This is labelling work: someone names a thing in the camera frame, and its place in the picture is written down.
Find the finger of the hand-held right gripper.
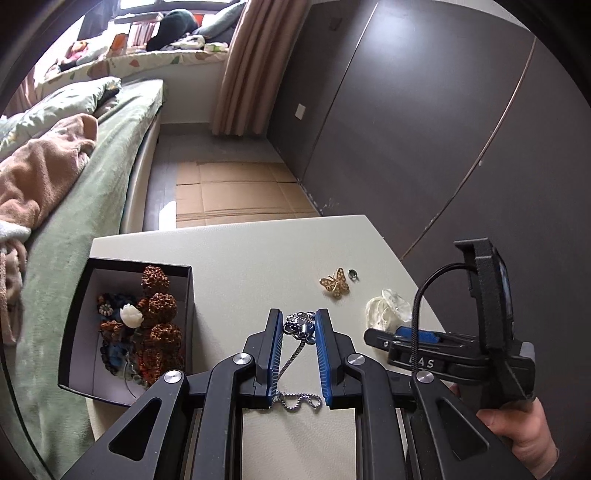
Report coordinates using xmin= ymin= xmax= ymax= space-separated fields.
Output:
xmin=394 ymin=325 xmax=481 ymax=347
xmin=363 ymin=327 xmax=407 ymax=354

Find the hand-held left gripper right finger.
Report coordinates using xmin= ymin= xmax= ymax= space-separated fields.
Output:
xmin=314 ymin=308 xmax=536 ymax=480

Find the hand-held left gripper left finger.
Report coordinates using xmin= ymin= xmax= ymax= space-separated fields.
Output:
xmin=60 ymin=308 xmax=284 ymax=480

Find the clear crystal bracelet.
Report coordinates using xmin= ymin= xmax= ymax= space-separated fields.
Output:
xmin=366 ymin=288 xmax=413 ymax=334

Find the silver chain necklace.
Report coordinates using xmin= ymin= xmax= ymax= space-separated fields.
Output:
xmin=272 ymin=311 xmax=324 ymax=414

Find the pile of beaded bracelets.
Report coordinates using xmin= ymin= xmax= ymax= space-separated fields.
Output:
xmin=96 ymin=264 xmax=186 ymax=388

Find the black cardboard box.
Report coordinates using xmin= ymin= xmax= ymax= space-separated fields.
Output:
xmin=58 ymin=257 xmax=195 ymax=408

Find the person's right hand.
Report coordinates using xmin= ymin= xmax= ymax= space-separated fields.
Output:
xmin=450 ymin=382 xmax=560 ymax=480

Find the gold butterfly brooch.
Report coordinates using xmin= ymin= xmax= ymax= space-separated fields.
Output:
xmin=320 ymin=268 xmax=351 ymax=300

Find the flat cardboard sheet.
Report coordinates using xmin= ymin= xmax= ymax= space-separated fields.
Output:
xmin=175 ymin=159 xmax=322 ymax=228

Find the dark grey wardrobe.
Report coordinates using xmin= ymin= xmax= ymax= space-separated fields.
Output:
xmin=268 ymin=0 xmax=591 ymax=324

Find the bed with green sheet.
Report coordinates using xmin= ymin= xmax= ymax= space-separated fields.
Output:
xmin=0 ymin=78 xmax=165 ymax=462

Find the pink curtain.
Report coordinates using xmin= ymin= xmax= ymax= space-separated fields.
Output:
xmin=211 ymin=0 xmax=313 ymax=138

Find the pink fleece blanket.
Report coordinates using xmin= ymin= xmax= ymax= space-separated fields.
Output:
xmin=0 ymin=113 xmax=99 ymax=344

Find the leaf print window seat cushion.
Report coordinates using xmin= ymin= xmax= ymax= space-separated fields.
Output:
xmin=34 ymin=47 xmax=232 ymax=100

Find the green floral pillow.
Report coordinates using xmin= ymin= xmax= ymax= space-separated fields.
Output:
xmin=0 ymin=76 xmax=123 ymax=160

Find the grey green pillow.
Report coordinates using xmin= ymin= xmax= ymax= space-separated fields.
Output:
xmin=191 ymin=0 xmax=248 ymax=40

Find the dark bag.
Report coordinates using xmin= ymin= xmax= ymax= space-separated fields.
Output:
xmin=147 ymin=9 xmax=204 ymax=51

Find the row of books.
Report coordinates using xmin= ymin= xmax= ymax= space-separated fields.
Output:
xmin=131 ymin=21 xmax=160 ymax=47

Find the window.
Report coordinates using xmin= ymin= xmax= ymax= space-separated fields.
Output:
xmin=81 ymin=0 xmax=237 ymax=25

